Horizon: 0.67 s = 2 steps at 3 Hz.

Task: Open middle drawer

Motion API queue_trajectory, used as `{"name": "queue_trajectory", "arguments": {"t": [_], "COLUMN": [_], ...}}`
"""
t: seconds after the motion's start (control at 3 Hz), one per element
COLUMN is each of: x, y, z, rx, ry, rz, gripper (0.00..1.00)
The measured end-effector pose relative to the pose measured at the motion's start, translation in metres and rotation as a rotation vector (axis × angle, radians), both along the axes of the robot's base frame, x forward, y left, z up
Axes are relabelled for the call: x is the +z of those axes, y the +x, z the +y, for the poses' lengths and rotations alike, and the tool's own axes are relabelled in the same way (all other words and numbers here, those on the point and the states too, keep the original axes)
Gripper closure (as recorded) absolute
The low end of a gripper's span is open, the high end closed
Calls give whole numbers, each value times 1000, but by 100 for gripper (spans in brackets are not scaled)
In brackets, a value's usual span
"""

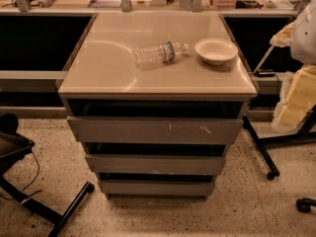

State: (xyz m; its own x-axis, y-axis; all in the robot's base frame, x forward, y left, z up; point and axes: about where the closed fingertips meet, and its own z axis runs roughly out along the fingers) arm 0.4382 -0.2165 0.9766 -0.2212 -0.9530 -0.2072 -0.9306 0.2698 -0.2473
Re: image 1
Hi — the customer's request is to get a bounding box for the white pole with black base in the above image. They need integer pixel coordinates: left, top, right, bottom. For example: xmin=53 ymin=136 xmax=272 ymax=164
xmin=253 ymin=45 xmax=275 ymax=75

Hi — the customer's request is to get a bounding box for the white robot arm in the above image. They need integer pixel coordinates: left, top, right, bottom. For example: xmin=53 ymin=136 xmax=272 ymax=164
xmin=270 ymin=0 xmax=316 ymax=132

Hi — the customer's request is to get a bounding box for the black caster wheel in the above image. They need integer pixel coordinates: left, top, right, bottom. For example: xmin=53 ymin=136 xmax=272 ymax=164
xmin=296 ymin=197 xmax=316 ymax=213

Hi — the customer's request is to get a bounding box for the black stand left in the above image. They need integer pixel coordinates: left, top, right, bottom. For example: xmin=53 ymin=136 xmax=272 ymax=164
xmin=0 ymin=114 xmax=95 ymax=237

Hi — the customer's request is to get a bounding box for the grey bottom drawer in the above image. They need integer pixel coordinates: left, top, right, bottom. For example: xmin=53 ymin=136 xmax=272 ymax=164
xmin=99 ymin=181 xmax=215 ymax=197

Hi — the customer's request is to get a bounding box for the black stand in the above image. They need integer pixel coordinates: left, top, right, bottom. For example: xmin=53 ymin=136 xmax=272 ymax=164
xmin=0 ymin=114 xmax=95 ymax=237
xmin=242 ymin=106 xmax=316 ymax=180

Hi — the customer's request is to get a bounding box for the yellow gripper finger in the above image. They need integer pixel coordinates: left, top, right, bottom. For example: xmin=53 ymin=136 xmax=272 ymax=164
xmin=270 ymin=23 xmax=293 ymax=47
xmin=273 ymin=64 xmax=316 ymax=129

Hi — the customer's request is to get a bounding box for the grey drawer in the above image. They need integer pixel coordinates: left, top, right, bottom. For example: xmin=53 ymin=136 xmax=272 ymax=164
xmin=85 ymin=154 xmax=225 ymax=175
xmin=99 ymin=181 xmax=215 ymax=197
xmin=67 ymin=117 xmax=242 ymax=144

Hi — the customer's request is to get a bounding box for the grey three-drawer cabinet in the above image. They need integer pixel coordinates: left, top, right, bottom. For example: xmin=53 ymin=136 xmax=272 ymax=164
xmin=58 ymin=11 xmax=257 ymax=183

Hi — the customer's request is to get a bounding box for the black stand right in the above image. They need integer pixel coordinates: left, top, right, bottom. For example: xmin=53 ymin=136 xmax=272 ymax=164
xmin=242 ymin=106 xmax=316 ymax=180

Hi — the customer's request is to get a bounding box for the grey top drawer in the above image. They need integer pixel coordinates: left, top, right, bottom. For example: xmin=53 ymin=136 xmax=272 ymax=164
xmin=67 ymin=117 xmax=242 ymax=144

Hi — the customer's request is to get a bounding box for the white bowl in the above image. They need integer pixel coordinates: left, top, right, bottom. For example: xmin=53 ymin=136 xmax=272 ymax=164
xmin=195 ymin=38 xmax=238 ymax=65

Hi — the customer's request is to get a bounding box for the clear plastic water bottle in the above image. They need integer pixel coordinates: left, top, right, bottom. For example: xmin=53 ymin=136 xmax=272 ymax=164
xmin=132 ymin=40 xmax=189 ymax=67

